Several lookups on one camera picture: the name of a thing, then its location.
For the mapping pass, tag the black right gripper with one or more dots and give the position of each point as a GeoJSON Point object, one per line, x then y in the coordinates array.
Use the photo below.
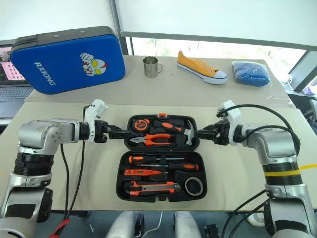
{"type": "Point", "coordinates": [223, 131]}

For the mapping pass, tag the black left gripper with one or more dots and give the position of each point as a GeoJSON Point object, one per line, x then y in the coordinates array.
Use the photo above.
{"type": "Point", "coordinates": [101, 131]}

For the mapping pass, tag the orange voltage tester pen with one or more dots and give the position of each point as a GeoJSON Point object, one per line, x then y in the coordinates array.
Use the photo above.
{"type": "Point", "coordinates": [138, 172]}

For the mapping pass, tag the black electrical tape roll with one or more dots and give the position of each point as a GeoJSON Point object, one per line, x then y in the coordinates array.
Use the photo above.
{"type": "Point", "coordinates": [186, 186]}

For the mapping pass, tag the orange and black utility knife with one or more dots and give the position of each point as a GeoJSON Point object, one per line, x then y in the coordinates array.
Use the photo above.
{"type": "Point", "coordinates": [148, 189]}

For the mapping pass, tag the black plastic tool case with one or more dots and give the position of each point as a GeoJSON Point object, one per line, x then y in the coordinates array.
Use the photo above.
{"type": "Point", "coordinates": [162, 197]}

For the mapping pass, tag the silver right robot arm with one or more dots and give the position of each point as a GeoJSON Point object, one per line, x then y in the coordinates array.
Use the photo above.
{"type": "Point", "coordinates": [272, 141]}

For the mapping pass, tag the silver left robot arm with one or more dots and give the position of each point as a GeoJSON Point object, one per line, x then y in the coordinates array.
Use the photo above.
{"type": "Point", "coordinates": [37, 131]}

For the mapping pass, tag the blue cartoon-print hard case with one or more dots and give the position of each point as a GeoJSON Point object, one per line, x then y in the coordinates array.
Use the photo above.
{"type": "Point", "coordinates": [62, 69]}

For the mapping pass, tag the orange and black tape measure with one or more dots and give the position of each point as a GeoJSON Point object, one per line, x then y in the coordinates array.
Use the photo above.
{"type": "Point", "coordinates": [141, 125]}

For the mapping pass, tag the orange and black screwdriver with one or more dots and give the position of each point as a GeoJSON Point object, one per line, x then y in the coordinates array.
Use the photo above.
{"type": "Point", "coordinates": [184, 167]}
{"type": "Point", "coordinates": [137, 158]}

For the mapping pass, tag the orange and black hammer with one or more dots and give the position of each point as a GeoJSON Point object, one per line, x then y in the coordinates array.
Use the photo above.
{"type": "Point", "coordinates": [168, 126]}

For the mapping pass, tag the yellow canvas sneaker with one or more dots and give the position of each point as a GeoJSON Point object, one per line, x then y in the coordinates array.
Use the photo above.
{"type": "Point", "coordinates": [195, 65]}

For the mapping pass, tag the stainless steel cup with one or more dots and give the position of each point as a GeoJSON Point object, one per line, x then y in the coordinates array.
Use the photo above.
{"type": "Point", "coordinates": [149, 68]}

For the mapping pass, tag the blue bag in clear plastic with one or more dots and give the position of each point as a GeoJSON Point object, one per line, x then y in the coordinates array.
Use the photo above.
{"type": "Point", "coordinates": [250, 73]}

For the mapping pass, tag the silver rounded robot body part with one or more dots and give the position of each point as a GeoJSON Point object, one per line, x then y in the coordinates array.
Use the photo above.
{"type": "Point", "coordinates": [123, 223]}
{"type": "Point", "coordinates": [185, 223]}

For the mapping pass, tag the small black floor object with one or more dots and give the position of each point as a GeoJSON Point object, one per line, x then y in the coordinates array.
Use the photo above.
{"type": "Point", "coordinates": [212, 231]}

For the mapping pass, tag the white round object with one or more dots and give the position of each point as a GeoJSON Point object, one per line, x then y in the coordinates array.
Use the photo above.
{"type": "Point", "coordinates": [256, 219]}

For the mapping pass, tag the grey laptop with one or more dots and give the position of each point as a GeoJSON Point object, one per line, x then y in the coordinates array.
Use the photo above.
{"type": "Point", "coordinates": [12, 94]}

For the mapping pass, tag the white roller blind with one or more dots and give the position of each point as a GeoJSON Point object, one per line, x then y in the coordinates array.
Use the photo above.
{"type": "Point", "coordinates": [210, 17]}

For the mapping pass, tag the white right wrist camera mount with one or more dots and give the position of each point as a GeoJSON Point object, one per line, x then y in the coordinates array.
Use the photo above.
{"type": "Point", "coordinates": [234, 114]}

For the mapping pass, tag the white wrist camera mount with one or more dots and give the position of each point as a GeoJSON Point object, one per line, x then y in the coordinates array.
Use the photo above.
{"type": "Point", "coordinates": [234, 114]}
{"type": "Point", "coordinates": [95, 109]}

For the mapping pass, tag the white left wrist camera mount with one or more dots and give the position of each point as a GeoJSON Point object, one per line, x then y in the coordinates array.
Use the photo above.
{"type": "Point", "coordinates": [95, 109]}

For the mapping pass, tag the grey window frame post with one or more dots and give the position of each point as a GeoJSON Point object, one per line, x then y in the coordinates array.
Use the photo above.
{"type": "Point", "coordinates": [116, 24]}

